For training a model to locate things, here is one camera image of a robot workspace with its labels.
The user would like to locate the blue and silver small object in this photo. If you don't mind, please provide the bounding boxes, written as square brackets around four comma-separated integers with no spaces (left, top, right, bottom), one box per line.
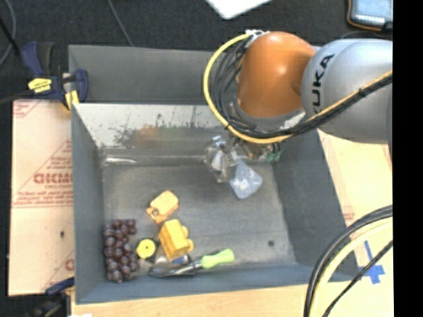
[155,254,193,267]

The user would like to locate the grey metal bin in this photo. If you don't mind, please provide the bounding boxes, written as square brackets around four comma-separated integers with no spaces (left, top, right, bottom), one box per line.
[67,44,360,305]

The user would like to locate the dark purple toy grapes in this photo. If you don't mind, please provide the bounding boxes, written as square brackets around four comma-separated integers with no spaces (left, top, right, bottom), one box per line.
[102,218,140,284]

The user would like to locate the brown cardboard board red print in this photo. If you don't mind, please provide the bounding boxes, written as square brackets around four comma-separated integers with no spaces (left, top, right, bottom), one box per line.
[7,98,75,297]

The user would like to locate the green-handled metal tool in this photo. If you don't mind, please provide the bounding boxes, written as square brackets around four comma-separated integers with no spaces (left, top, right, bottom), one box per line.
[147,248,236,279]

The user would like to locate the orange padlock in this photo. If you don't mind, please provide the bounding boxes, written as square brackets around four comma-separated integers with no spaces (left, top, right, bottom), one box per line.
[145,190,180,225]

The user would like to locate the yellow toy building block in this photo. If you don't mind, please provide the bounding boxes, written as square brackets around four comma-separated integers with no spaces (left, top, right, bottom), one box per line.
[158,219,195,262]

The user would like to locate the yellow and black round disc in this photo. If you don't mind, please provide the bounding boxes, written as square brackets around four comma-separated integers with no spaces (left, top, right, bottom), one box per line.
[135,237,160,261]

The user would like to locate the clear plastic bottle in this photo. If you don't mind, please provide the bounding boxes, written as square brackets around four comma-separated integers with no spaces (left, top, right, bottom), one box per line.
[204,135,264,200]

